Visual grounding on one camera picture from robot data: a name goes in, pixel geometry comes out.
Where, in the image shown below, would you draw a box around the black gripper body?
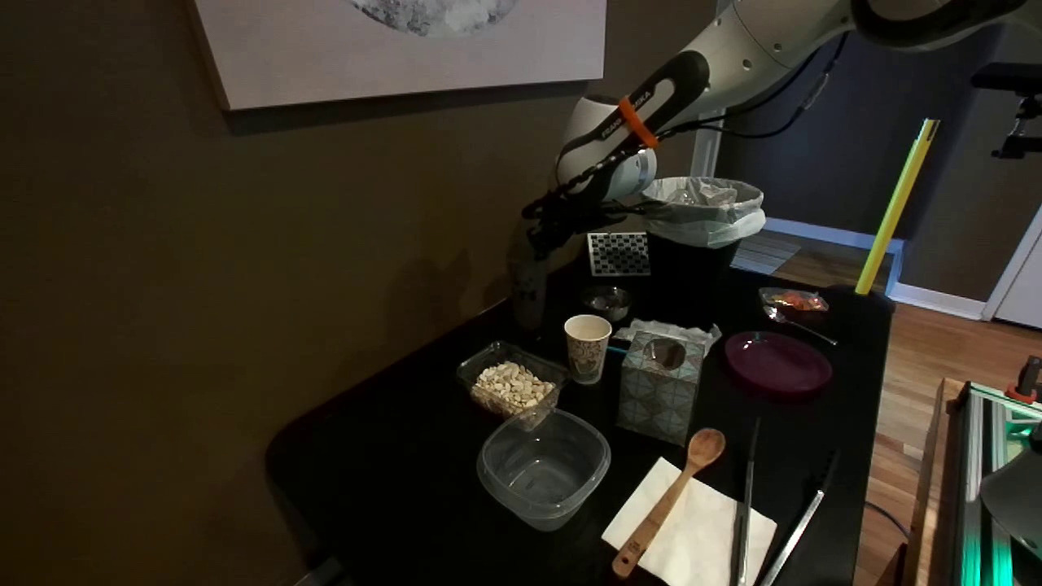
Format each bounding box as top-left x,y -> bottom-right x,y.
521,169 -> 640,258

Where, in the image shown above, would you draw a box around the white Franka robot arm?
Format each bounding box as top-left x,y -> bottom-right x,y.
521,0 -> 1038,255

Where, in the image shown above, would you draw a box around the white paper cup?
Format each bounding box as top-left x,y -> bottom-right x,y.
564,313 -> 612,388

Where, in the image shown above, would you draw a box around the checkerboard calibration card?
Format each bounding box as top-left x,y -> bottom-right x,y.
585,232 -> 650,276

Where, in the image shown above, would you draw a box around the small glass bowl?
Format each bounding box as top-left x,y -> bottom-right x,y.
585,287 -> 631,322

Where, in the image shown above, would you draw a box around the container with cereal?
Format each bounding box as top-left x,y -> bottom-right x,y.
456,341 -> 566,425

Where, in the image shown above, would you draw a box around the green tissue box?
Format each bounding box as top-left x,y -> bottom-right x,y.
615,318 -> 720,443

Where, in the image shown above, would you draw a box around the metal spoon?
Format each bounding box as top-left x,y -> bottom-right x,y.
763,304 -> 838,348

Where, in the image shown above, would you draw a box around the purple plate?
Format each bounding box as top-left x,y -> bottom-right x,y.
723,332 -> 834,397

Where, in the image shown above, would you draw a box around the clear plastic container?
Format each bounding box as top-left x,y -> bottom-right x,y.
477,411 -> 612,532

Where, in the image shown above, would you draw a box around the wooden spoon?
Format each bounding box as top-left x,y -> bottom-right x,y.
612,425 -> 725,579

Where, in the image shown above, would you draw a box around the flat white napkin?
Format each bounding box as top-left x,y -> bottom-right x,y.
603,459 -> 780,586

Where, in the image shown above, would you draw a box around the yellow green stick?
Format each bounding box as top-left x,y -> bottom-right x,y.
852,116 -> 941,295

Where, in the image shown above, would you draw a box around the black tongs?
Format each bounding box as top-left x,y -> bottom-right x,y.
730,420 -> 840,586

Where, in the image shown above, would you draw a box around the wall picture canvas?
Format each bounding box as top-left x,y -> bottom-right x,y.
188,0 -> 609,109

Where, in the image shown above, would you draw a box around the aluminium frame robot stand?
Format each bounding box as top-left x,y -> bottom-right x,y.
930,353 -> 1042,586

